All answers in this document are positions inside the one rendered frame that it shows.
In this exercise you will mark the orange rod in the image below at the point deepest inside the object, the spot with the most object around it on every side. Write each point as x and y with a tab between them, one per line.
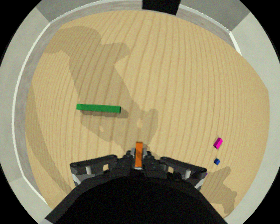
138	154

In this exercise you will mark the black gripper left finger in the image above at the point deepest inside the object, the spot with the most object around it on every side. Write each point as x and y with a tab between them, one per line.
93	167

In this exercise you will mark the green rod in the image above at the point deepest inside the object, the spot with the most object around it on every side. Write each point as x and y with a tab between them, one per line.
101	108

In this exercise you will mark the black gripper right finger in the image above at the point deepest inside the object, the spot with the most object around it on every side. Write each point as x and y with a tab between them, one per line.
181	170

